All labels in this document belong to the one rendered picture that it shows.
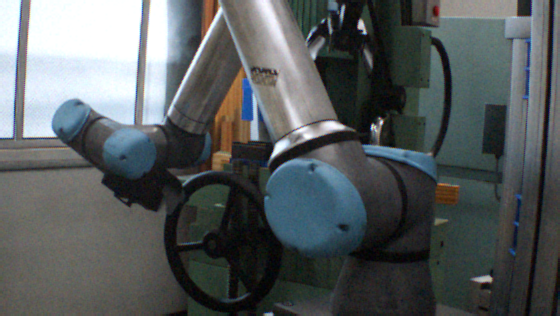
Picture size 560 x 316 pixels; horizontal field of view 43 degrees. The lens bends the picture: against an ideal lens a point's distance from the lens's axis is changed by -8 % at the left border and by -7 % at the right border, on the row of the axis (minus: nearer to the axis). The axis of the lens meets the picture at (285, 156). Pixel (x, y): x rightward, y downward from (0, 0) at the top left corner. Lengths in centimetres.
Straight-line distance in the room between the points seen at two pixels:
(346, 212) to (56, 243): 223
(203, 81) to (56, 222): 184
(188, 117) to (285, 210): 39
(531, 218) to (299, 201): 34
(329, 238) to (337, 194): 5
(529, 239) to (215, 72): 55
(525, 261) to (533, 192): 10
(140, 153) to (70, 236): 187
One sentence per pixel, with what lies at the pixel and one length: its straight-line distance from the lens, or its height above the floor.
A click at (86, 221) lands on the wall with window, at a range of 306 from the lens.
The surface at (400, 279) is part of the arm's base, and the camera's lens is 100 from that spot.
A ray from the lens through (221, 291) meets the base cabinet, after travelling 177.
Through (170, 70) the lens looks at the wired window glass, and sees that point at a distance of 338.
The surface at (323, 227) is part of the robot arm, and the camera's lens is 86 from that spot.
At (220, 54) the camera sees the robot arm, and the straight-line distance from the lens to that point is 118.
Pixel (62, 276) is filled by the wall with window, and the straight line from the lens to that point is 304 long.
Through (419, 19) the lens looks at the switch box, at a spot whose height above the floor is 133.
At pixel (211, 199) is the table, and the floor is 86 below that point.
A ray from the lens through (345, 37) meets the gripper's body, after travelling 150.
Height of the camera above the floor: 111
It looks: 5 degrees down
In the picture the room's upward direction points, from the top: 3 degrees clockwise
